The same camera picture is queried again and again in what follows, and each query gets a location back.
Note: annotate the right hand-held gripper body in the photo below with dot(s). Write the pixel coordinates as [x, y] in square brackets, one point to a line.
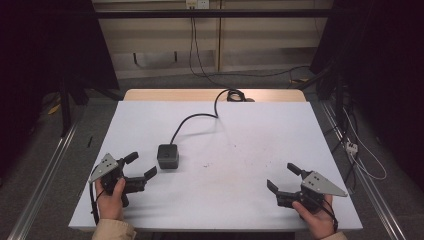
[320, 186]

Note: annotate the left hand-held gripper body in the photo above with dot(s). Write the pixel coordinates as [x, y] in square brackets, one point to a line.
[107, 166]

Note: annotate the person's right hand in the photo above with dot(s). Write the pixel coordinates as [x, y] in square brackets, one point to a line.
[316, 218]

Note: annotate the person's left hand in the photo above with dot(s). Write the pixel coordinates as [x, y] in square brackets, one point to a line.
[110, 201]

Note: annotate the black cube device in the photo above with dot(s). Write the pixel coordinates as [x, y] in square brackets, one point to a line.
[167, 156]

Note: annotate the white table board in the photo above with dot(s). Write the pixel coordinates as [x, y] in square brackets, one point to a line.
[233, 160]

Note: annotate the white power strip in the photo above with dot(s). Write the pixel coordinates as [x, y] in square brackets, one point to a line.
[351, 147]

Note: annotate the wooden table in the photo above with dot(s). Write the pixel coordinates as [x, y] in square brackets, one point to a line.
[166, 95]

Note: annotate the black metal stand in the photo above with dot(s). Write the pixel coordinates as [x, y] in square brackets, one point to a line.
[66, 103]

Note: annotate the black table clamp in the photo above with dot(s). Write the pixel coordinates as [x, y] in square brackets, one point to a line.
[237, 96]

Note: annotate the black curtain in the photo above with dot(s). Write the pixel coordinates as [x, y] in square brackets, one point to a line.
[50, 50]
[383, 66]

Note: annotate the aluminium floor rail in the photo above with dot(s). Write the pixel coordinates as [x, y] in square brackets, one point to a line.
[41, 180]
[365, 176]

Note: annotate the black horizontal frame bar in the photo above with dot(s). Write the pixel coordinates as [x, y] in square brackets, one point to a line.
[213, 13]

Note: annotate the white wall socket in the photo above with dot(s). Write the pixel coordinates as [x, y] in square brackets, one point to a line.
[197, 3]

